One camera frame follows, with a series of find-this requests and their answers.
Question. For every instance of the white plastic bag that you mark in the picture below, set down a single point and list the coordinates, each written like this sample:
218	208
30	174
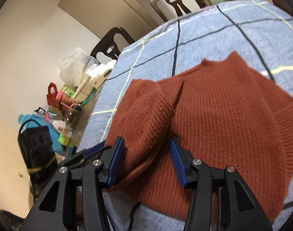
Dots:
74	65

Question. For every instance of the dark glass jar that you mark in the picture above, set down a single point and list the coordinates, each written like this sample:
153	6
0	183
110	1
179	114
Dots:
72	117

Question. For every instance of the blue checked table cloth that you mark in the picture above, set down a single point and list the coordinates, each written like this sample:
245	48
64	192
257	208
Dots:
261	34

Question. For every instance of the pink spray bottle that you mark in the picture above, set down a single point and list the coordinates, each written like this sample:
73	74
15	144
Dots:
59	125

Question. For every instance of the red gift bag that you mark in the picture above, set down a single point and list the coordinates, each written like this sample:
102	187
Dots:
51	95

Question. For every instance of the dark wooden chair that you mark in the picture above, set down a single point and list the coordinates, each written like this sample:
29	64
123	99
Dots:
107	45
178	5

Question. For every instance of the dark wooden chair middle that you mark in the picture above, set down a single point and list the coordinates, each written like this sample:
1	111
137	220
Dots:
178	5

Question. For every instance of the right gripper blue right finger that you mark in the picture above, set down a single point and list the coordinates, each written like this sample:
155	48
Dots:
237	206

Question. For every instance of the rust red knit sweater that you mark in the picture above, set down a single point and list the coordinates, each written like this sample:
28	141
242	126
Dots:
225	113

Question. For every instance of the teal crochet mat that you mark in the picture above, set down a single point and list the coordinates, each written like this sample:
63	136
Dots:
89	97

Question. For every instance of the green toy figure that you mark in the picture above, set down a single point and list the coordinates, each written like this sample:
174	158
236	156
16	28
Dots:
65	141

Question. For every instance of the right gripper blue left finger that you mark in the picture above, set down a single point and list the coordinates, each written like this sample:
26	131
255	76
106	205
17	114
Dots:
56	207

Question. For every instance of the pink lidded cup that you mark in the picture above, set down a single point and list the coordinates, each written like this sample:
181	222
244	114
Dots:
64	100

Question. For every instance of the blue plastic bottle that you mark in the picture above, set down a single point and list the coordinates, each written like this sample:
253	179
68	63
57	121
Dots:
40	124

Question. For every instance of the white tissue box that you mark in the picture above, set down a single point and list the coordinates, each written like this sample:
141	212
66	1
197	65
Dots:
100	73

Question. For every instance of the cream woven plastic basket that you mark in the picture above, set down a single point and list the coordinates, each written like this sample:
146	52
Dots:
83	90

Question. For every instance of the green snack packet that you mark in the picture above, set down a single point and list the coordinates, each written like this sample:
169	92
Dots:
67	91

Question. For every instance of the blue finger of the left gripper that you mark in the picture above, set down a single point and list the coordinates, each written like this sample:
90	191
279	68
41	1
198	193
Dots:
95	149

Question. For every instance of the dark wooden chair left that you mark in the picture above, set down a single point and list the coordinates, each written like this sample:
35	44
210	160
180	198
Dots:
107	45

